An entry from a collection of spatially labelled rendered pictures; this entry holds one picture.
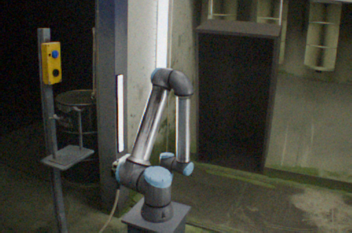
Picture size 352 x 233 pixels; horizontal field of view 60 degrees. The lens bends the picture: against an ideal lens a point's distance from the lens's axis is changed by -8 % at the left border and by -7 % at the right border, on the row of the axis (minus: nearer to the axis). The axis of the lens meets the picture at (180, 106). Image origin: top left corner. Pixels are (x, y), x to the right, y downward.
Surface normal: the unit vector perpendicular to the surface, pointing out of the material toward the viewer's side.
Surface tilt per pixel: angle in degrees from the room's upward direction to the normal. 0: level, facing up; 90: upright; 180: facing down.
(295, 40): 90
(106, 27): 90
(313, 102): 57
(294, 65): 90
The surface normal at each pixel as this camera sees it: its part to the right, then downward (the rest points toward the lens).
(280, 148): -0.30, -0.31
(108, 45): -0.39, 0.25
